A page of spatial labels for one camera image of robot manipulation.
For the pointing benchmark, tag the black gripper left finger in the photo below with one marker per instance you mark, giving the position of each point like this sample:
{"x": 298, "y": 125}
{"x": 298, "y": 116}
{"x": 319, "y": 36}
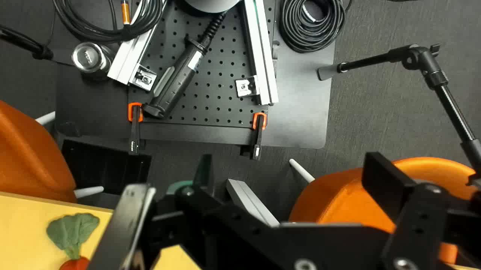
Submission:
{"x": 119, "y": 246}

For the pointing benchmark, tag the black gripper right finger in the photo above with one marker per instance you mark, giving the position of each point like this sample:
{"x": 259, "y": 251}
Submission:
{"x": 418, "y": 212}

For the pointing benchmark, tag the orange chair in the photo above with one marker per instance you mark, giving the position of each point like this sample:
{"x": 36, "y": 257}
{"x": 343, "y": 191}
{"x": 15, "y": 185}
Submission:
{"x": 340, "y": 227}
{"x": 30, "y": 161}

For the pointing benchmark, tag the orange black clamp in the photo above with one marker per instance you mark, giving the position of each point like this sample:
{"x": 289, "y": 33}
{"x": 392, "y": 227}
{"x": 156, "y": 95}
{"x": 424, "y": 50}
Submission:
{"x": 257, "y": 126}
{"x": 135, "y": 119}

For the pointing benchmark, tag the black perforated breadboard plate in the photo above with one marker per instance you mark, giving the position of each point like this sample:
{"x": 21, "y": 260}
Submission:
{"x": 209, "y": 110}

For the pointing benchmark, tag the silver metal can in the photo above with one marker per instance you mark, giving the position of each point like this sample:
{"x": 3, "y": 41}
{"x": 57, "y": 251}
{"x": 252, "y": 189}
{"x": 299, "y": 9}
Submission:
{"x": 90, "y": 59}

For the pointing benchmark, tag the silver aluminium extrusion rail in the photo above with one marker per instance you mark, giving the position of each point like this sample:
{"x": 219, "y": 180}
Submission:
{"x": 259, "y": 45}

